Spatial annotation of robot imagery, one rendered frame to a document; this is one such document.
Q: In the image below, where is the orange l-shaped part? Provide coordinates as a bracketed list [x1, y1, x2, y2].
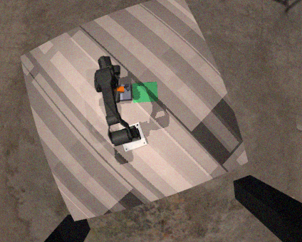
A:
[117, 86, 124, 93]

